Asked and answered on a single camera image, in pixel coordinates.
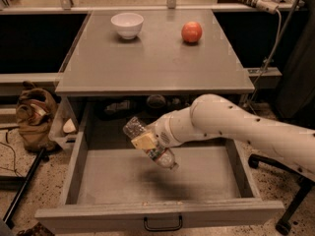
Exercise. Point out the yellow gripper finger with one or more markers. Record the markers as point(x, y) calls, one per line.
point(145, 141)

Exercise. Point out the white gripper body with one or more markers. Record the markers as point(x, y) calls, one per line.
point(161, 131)

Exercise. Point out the clear plastic water bottle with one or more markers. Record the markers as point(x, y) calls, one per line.
point(162, 156)

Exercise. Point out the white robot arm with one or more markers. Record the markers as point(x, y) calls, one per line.
point(211, 116)

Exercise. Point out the grey open top drawer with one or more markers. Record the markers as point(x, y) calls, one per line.
point(111, 186)

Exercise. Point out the dark cup under table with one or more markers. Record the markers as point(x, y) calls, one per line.
point(156, 101)

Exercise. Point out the black object under table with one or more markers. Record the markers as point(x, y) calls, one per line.
point(111, 109)

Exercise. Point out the clear plastic bin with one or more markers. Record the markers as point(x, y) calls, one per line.
point(65, 126)

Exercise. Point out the grey cabinet table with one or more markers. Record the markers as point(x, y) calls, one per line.
point(158, 61)

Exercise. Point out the red apple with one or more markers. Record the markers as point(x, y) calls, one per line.
point(191, 32)

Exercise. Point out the black pole on floor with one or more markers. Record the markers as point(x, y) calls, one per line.
point(22, 189)

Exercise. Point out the white ceramic bowl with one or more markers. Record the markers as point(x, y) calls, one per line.
point(127, 25)

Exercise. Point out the brown bag on floor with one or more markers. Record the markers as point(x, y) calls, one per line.
point(35, 112)

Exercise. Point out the black office chair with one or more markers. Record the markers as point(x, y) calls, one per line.
point(295, 191)

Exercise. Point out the black drawer handle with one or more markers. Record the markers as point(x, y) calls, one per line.
point(166, 224)

